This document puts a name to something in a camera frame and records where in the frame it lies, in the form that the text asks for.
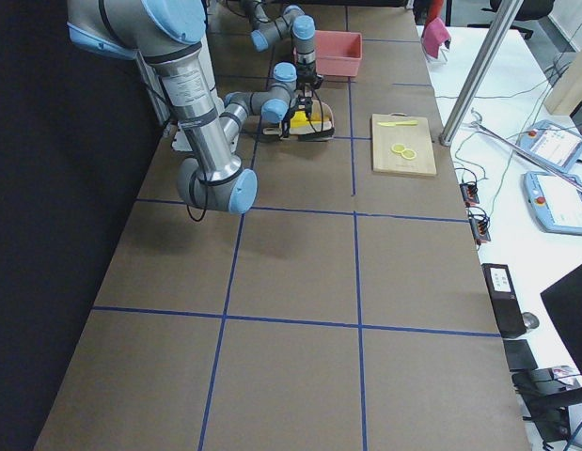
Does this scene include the red black connector box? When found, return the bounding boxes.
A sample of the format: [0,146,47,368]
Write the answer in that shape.
[467,207,491,245]
[460,181,480,207]

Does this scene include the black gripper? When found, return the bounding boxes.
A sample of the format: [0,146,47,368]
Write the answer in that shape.
[279,95,314,137]
[294,59,323,91]

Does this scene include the magenta cloth on chair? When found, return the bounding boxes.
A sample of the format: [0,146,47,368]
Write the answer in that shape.
[421,17,451,58]

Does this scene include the pink plastic bin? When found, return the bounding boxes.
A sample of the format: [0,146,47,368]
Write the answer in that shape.
[315,30,362,77]

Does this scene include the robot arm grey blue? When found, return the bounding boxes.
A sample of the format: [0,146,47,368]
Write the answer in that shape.
[240,0,323,91]
[68,0,320,214]

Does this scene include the bamboo cutting board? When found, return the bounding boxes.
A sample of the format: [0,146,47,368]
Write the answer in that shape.
[371,114,437,177]

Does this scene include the teach pendant near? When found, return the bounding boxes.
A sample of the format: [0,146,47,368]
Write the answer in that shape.
[522,171,582,236]

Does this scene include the red black connector box far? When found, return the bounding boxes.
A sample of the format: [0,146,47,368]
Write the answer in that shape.
[460,181,480,207]

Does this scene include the teach pendant far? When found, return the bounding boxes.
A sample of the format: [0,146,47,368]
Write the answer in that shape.
[517,119,582,173]

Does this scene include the black monitor corner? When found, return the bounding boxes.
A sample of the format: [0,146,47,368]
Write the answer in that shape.
[541,265,582,374]

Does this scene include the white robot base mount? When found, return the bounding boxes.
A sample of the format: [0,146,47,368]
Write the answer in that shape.
[166,123,194,154]

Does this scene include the black power box labelled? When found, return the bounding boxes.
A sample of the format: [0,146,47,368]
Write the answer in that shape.
[481,263,527,338]

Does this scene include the beige plastic dustpan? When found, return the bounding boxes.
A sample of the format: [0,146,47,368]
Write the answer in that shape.
[290,101,335,141]

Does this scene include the aluminium frame post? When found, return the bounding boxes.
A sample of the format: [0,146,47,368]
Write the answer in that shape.
[439,0,524,147]

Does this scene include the yellow-green plastic knife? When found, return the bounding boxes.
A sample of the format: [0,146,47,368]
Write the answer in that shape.
[376,119,418,127]

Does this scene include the red black connector box near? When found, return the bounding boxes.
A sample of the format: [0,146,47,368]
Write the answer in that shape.
[467,207,491,245]

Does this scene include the teach pendant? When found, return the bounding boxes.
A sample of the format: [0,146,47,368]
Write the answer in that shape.
[517,119,582,173]
[522,171,582,236]

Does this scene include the metal reacher rod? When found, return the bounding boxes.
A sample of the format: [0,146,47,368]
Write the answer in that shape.
[464,108,582,196]

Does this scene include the lemon slice upper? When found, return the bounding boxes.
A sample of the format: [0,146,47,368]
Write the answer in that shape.
[391,144,405,154]

